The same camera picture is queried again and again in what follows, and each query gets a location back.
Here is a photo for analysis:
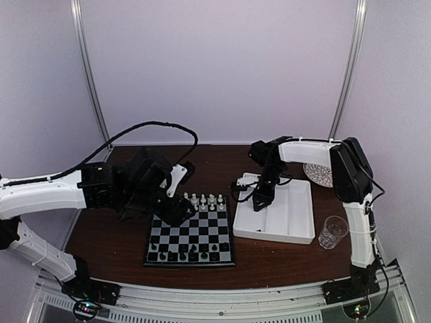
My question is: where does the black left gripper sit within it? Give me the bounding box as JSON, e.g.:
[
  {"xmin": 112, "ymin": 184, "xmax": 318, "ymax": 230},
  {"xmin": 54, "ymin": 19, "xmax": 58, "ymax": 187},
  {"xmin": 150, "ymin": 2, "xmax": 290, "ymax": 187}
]
[{"xmin": 121, "ymin": 186, "xmax": 197, "ymax": 226}]

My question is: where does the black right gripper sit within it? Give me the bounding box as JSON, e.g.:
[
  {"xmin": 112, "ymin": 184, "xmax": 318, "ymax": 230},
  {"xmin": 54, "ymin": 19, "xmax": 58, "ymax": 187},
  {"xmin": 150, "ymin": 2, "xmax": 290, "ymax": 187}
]
[{"xmin": 253, "ymin": 162, "xmax": 286, "ymax": 211}]

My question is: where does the white plastic compartment tray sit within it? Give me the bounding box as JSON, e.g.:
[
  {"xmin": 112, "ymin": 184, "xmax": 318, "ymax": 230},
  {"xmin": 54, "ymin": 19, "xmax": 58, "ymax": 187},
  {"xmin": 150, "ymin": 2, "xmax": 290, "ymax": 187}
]
[{"xmin": 233, "ymin": 172, "xmax": 315, "ymax": 245}]

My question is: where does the black white chess board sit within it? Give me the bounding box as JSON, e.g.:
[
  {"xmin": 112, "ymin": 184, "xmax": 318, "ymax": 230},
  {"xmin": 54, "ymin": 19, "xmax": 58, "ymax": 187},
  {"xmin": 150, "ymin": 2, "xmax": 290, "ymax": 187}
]
[{"xmin": 143, "ymin": 195, "xmax": 236, "ymax": 268}]

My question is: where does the eleventh black chess piece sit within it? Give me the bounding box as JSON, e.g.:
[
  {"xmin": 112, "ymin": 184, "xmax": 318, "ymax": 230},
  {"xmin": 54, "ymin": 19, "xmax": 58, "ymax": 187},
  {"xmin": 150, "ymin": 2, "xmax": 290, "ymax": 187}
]
[{"xmin": 178, "ymin": 252, "xmax": 187, "ymax": 261}]

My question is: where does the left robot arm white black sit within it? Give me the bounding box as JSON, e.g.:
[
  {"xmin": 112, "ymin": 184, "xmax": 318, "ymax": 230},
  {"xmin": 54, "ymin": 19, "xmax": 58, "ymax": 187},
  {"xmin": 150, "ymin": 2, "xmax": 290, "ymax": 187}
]
[{"xmin": 1, "ymin": 148, "xmax": 195, "ymax": 299}]

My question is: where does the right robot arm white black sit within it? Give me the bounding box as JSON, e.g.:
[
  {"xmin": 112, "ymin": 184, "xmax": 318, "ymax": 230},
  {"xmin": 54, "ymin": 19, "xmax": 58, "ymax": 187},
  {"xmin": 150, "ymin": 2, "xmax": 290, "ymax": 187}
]
[{"xmin": 248, "ymin": 136, "xmax": 378, "ymax": 297}]

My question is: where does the white chess pieces row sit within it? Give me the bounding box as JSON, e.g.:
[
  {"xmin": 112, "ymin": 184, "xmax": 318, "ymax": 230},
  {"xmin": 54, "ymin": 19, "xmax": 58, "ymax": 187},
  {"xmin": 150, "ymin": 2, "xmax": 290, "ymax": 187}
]
[{"xmin": 183, "ymin": 192, "xmax": 228, "ymax": 212}]

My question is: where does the patterned ceramic plate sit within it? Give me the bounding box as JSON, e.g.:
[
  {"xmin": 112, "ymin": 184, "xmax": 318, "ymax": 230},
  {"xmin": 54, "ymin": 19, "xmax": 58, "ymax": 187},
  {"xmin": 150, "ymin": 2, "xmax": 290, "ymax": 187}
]
[{"xmin": 303, "ymin": 164, "xmax": 333, "ymax": 188}]

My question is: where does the clear drinking glass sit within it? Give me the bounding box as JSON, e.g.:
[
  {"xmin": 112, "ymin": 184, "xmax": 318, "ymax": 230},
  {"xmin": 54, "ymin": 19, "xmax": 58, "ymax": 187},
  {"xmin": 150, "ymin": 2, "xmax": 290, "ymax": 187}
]
[{"xmin": 319, "ymin": 216, "xmax": 349, "ymax": 250}]

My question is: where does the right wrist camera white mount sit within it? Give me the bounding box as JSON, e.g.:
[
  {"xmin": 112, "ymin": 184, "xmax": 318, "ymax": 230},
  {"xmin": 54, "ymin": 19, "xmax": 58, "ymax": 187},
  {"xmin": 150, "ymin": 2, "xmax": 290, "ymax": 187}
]
[{"xmin": 232, "ymin": 176, "xmax": 259, "ymax": 190}]

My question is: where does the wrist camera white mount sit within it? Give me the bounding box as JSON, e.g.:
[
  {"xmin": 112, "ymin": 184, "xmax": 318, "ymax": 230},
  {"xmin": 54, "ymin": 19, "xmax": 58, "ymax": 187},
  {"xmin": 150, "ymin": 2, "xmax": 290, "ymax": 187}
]
[
  {"xmin": 160, "ymin": 161, "xmax": 195, "ymax": 198},
  {"xmin": 232, "ymin": 176, "xmax": 259, "ymax": 190}
]

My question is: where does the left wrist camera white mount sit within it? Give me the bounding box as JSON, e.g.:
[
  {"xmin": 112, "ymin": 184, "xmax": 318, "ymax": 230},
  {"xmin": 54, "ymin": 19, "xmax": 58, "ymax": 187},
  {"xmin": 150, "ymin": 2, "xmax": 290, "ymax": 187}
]
[{"xmin": 160, "ymin": 161, "xmax": 195, "ymax": 198}]

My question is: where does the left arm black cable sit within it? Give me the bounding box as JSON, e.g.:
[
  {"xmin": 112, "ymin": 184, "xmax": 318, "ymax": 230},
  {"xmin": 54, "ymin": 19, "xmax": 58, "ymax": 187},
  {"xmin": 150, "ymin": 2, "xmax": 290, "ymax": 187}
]
[{"xmin": 50, "ymin": 120, "xmax": 199, "ymax": 179}]

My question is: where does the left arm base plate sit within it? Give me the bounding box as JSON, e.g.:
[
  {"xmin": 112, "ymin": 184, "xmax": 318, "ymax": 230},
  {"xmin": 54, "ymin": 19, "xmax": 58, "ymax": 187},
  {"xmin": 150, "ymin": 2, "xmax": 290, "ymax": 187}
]
[{"xmin": 61, "ymin": 279, "xmax": 121, "ymax": 306}]

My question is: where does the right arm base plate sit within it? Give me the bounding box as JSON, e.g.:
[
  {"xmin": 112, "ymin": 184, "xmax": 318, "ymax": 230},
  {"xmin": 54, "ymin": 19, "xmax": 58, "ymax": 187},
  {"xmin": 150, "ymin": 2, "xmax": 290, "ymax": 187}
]
[{"xmin": 321, "ymin": 278, "xmax": 380, "ymax": 305}]

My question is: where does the right aluminium frame post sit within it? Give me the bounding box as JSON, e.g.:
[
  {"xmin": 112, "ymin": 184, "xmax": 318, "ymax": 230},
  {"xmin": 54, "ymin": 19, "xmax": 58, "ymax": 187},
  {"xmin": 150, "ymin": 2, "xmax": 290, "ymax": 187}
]
[{"xmin": 328, "ymin": 0, "xmax": 367, "ymax": 139}]

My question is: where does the aluminium frame post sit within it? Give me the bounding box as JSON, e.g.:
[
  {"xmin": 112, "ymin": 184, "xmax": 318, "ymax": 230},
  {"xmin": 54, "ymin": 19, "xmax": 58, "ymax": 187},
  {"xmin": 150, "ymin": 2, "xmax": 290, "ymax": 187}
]
[
  {"xmin": 70, "ymin": 0, "xmax": 110, "ymax": 141},
  {"xmin": 328, "ymin": 0, "xmax": 367, "ymax": 139}
]

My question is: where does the front aluminium rail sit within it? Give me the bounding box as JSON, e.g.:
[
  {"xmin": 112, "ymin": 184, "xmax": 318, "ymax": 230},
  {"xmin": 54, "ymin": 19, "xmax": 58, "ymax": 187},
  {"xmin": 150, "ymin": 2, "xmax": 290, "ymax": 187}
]
[{"xmin": 24, "ymin": 266, "xmax": 419, "ymax": 322}]

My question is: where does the left aluminium frame post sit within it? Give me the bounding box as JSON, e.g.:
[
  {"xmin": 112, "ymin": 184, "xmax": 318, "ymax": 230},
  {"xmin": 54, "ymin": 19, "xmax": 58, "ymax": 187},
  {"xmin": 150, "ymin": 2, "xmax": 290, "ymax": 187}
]
[{"xmin": 70, "ymin": 0, "xmax": 110, "ymax": 141}]

